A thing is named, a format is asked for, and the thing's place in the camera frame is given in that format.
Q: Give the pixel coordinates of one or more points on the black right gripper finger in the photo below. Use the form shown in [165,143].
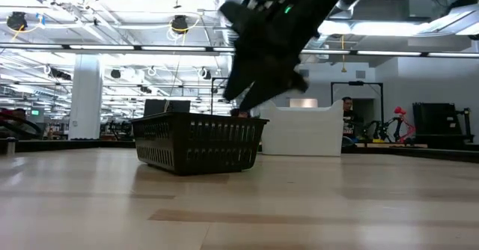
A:
[277,89]
[241,81]

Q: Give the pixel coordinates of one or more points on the black slotted plastic basket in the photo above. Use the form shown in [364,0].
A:
[198,145]

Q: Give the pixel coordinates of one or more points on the red robot arm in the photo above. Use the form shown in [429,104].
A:
[406,126]

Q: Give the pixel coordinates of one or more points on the black background robot arm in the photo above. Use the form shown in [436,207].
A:
[378,128]

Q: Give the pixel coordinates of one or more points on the person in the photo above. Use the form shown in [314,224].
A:
[350,119]
[239,113]
[19,114]

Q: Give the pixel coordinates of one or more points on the white plastic bin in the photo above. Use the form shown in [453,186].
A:
[303,134]

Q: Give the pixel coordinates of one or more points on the black monitor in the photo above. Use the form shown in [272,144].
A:
[161,107]

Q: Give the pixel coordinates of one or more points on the white pillar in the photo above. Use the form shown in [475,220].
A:
[86,96]

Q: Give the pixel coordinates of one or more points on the black equipment box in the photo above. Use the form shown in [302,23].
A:
[436,122]

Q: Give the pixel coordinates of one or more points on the silver ventilation duct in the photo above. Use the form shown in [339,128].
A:
[342,5]

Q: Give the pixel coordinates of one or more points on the black gantry frame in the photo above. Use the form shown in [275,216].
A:
[381,93]

